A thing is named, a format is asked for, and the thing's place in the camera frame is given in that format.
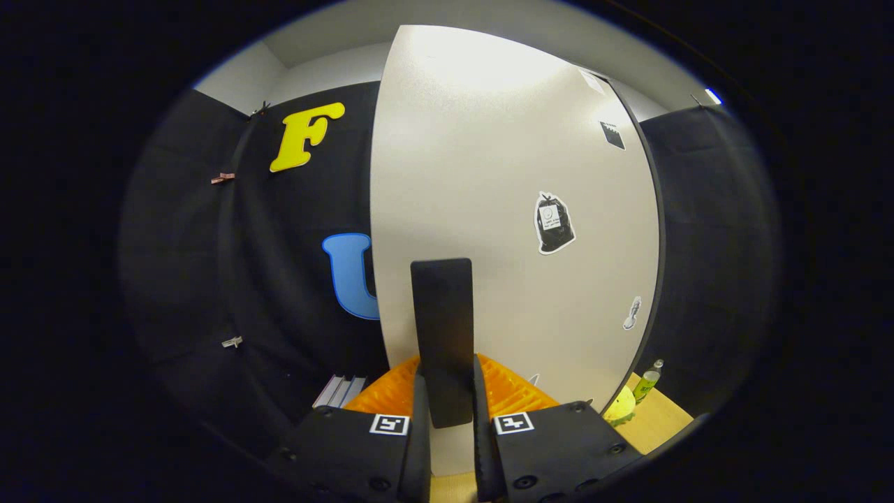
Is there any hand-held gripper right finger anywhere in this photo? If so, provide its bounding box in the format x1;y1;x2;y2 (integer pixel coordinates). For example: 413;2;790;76
472;353;643;503

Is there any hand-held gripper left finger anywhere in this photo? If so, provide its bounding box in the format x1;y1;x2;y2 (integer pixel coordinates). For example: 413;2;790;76
265;355;432;503

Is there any black door handle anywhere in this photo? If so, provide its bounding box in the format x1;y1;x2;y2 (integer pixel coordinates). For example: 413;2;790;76
410;258;475;429

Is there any beige shoe cabinet door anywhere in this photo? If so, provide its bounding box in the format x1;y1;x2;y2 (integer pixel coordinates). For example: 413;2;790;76
370;24;661;477

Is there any pale book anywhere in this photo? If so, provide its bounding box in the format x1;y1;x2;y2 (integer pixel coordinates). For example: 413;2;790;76
313;375;346;408

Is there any yellow plush toy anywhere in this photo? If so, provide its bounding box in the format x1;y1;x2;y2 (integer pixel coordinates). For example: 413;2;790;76
602;384;638;428

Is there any green drink bottle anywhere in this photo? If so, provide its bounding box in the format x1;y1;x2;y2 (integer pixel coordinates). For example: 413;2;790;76
632;359;664;406

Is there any black backdrop cloth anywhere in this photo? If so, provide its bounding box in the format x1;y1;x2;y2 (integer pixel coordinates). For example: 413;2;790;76
119;80;782;455

